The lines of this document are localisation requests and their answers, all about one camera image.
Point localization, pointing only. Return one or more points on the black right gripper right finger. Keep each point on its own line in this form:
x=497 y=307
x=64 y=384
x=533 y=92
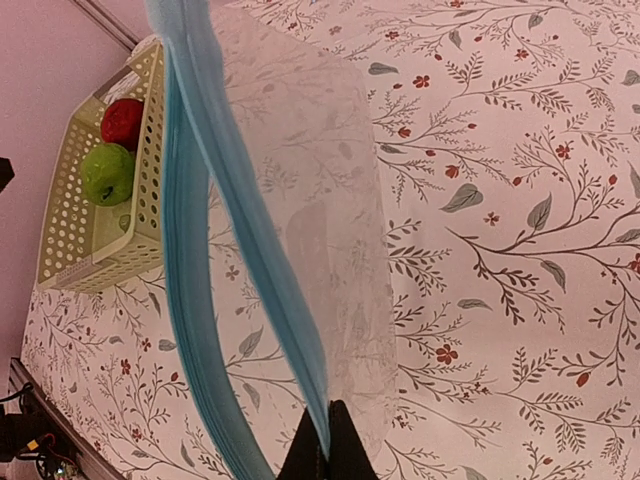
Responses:
x=348 y=459

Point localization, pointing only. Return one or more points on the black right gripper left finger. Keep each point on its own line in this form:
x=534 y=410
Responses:
x=304 y=460

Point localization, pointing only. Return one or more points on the clear blue zip top bag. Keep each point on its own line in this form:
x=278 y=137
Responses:
x=280 y=129

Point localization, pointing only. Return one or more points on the light green perforated plastic basket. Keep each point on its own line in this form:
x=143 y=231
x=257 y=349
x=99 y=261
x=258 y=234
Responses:
x=102 y=220

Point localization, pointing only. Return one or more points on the green apple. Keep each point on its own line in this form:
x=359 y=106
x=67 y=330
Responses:
x=107 y=173

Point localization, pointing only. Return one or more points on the floral patterned table mat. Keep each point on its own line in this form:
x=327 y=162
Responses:
x=507 y=150

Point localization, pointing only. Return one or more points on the red apple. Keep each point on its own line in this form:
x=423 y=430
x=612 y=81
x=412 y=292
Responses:
x=121 y=123

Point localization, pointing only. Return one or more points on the aluminium front rail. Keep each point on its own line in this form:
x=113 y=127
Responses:
x=36 y=434

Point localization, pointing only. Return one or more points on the left aluminium frame post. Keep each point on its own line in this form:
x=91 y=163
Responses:
x=108 y=22

